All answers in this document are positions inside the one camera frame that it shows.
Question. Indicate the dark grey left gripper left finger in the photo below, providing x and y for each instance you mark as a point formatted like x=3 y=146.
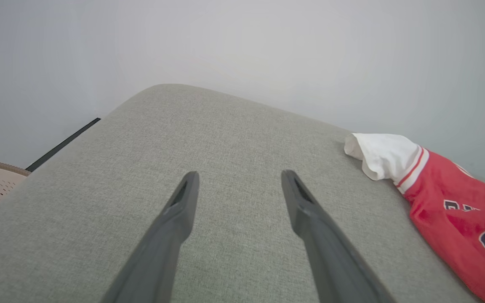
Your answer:
x=162 y=252

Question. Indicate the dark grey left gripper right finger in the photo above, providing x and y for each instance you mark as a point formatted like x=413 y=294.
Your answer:
x=331 y=252

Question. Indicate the red and white jersey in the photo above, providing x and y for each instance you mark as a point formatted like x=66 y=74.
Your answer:
x=449 y=210

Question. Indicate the black skirting strip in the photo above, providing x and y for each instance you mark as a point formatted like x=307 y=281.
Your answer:
x=63 y=144

